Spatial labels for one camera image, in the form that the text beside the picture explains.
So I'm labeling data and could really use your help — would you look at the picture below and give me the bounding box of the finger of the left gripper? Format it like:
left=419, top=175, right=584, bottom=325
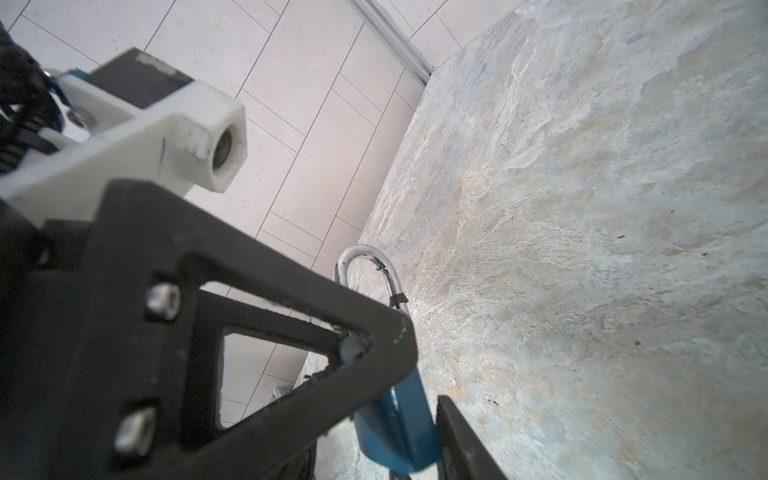
left=179, top=239, right=418, bottom=384
left=179, top=359, right=396, bottom=479

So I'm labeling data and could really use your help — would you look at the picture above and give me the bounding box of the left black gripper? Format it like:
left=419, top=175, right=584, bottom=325
left=1, top=180, right=204, bottom=479

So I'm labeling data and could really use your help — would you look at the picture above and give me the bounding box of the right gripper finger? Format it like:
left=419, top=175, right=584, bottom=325
left=436, top=395, right=507, bottom=480

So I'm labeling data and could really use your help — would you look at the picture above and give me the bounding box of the blue padlock with key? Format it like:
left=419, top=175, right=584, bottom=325
left=334, top=244, right=442, bottom=479

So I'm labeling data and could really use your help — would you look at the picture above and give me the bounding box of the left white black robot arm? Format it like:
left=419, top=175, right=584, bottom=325
left=1, top=33, right=440, bottom=479

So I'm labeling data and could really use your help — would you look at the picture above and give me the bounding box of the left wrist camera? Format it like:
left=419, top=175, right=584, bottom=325
left=1, top=48, right=247, bottom=226

